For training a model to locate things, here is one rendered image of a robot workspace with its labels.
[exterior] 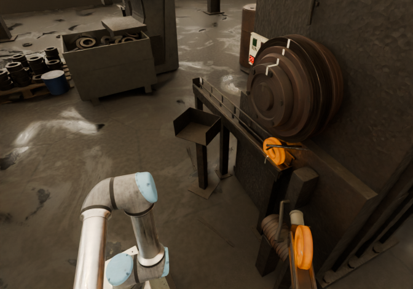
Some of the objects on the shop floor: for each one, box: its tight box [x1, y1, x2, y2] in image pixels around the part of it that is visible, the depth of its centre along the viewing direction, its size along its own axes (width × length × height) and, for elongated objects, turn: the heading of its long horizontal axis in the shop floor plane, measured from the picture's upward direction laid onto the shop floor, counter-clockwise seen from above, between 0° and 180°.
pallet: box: [0, 47, 74, 105], centre depth 349 cm, size 120×81×44 cm
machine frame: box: [234, 0, 413, 289], centre depth 133 cm, size 73×108×176 cm
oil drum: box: [239, 4, 256, 68], centre depth 383 cm, size 59×59×89 cm
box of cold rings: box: [60, 28, 157, 107], centre depth 328 cm, size 103×83×79 cm
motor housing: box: [255, 214, 290, 277], centre depth 131 cm, size 13×22×54 cm, turn 26°
